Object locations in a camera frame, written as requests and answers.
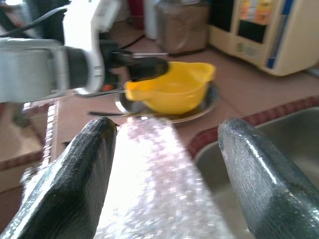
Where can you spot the clear bubble wrap sheet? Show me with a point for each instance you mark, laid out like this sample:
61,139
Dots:
154,186

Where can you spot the stainless steel sink basin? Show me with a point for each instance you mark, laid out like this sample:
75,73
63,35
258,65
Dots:
299,134

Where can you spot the stainless steel bowl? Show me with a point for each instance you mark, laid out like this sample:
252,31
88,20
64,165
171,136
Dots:
204,109

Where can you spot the dark red container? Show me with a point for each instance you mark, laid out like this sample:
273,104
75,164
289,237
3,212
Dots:
136,15

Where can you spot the metal spoon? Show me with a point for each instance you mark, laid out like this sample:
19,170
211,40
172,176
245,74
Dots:
107,114

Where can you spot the clear jar brown powder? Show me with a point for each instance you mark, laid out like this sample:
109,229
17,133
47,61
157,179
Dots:
182,30

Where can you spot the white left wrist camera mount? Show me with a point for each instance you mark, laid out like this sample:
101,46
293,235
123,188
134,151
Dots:
96,62

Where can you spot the beige water ionizer machine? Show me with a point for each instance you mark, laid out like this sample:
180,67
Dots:
286,44

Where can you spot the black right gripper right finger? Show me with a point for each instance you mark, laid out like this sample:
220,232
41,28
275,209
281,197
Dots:
271,194

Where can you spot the yellow plastic bowl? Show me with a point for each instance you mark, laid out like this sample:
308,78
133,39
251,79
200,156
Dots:
174,94

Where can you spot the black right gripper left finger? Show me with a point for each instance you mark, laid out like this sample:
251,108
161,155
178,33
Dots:
69,189

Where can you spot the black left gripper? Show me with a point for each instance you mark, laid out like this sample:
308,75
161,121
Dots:
111,53

